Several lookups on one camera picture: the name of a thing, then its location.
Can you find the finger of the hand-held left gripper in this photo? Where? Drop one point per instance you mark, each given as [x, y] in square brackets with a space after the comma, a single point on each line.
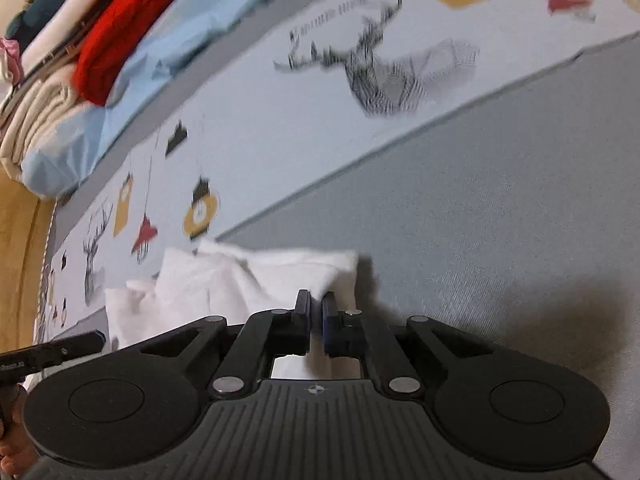
[60, 350]

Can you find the grey deer print bed sheet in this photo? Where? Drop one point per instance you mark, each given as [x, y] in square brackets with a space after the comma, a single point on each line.
[450, 210]

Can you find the red folded blanket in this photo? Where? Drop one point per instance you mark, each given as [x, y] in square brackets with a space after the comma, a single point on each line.
[115, 35]

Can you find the wooden bed frame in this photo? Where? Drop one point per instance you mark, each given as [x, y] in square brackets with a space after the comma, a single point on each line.
[20, 260]

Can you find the light blue quilt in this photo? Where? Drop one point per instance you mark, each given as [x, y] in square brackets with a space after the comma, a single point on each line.
[150, 60]

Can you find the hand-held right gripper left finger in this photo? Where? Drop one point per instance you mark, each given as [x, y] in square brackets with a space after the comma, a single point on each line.
[302, 312]

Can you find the white cotton garment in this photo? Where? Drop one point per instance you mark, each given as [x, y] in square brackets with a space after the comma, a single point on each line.
[210, 285]

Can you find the dark trimmed folded blanket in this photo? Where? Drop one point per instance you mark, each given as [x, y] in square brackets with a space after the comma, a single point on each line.
[82, 30]

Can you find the white folded quilt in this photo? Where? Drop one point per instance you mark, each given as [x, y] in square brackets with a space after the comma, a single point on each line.
[65, 10]

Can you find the person's left hand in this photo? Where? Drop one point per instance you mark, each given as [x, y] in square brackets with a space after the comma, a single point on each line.
[20, 450]

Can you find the dark teal plush shark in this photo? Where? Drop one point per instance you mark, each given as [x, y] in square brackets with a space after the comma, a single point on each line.
[35, 10]

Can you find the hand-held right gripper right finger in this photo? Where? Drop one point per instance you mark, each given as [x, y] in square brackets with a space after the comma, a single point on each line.
[328, 325]

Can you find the white and pink clothes pile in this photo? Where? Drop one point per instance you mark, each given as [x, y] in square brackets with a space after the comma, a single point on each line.
[10, 57]

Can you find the cream folded blanket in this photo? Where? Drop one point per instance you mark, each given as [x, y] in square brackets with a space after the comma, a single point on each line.
[35, 125]

